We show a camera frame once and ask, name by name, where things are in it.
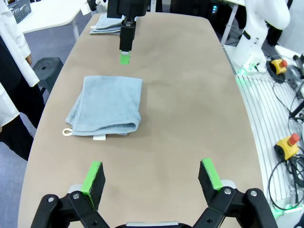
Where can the black computer case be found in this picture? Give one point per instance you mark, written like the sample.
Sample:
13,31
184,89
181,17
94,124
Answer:
202,7

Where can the person's left hand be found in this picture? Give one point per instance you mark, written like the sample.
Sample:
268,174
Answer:
29,59

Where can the white aluminium robot platform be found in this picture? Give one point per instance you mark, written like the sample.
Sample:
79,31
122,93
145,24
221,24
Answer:
256,99

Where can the grey plastic step stool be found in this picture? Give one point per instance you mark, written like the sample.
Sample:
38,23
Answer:
47,69

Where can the light blue terry towel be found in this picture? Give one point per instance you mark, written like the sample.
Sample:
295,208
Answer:
107,25
107,104

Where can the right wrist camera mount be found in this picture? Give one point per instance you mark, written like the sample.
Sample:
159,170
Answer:
86,8

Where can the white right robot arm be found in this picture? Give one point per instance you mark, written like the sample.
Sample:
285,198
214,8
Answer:
254,35

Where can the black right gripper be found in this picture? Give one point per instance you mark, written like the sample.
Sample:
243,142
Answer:
126,8

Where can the white desk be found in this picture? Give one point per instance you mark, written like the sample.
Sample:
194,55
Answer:
229,23

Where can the yellow emergency stop button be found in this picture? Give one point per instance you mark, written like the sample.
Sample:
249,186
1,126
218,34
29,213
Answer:
278,65
286,148

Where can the grey plastic basket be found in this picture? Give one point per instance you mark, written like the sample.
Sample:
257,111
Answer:
20,9

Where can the person's left forearm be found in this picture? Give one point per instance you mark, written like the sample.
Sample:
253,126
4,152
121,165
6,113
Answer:
19,40

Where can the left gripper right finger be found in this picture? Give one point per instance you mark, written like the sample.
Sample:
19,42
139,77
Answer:
209,180

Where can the person in white shirt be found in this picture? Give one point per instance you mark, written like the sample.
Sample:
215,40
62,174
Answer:
12,47

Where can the white side table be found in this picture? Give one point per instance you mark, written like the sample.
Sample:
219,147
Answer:
52,16

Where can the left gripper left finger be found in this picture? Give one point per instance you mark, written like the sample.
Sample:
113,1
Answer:
95,183

